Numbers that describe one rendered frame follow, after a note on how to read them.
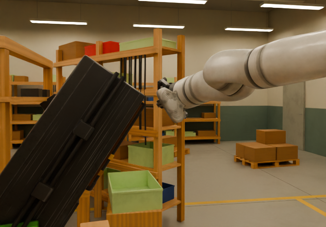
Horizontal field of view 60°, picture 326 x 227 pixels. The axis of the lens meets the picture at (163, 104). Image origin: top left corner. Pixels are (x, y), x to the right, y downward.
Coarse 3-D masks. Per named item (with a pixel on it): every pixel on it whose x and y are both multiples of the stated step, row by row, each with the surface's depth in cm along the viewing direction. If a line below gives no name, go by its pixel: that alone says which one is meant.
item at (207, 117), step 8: (168, 80) 911; (176, 80) 910; (192, 120) 917; (200, 120) 921; (208, 120) 925; (216, 120) 929; (128, 136) 899; (136, 136) 903; (144, 136) 904; (192, 136) 925; (200, 136) 927; (208, 136) 931; (216, 136) 935
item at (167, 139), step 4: (164, 136) 794; (168, 136) 794; (172, 136) 794; (176, 136) 796; (140, 140) 736; (144, 140) 726; (148, 140) 722; (152, 140) 724; (164, 140) 760; (168, 140) 772; (172, 140) 784; (176, 140) 796; (176, 144) 796; (176, 148) 771; (188, 148) 771; (176, 152) 732; (188, 152) 771; (176, 156) 732
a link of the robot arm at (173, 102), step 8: (184, 80) 65; (176, 88) 67; (160, 96) 65; (168, 96) 65; (176, 96) 66; (184, 96) 64; (168, 104) 65; (176, 104) 66; (184, 104) 67; (192, 104) 65; (168, 112) 66; (176, 112) 65; (176, 120) 66
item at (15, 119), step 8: (16, 80) 846; (24, 80) 849; (64, 80) 900; (16, 88) 882; (16, 96) 881; (16, 104) 881; (16, 112) 881; (16, 120) 849; (24, 120) 851; (32, 120) 852; (16, 128) 882; (16, 136) 850; (16, 144) 883
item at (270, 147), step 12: (264, 132) 664; (276, 132) 669; (240, 144) 662; (252, 144) 661; (264, 144) 661; (276, 144) 661; (288, 144) 661; (240, 156) 661; (252, 156) 614; (264, 156) 615; (276, 156) 627; (288, 156) 633; (252, 168) 610
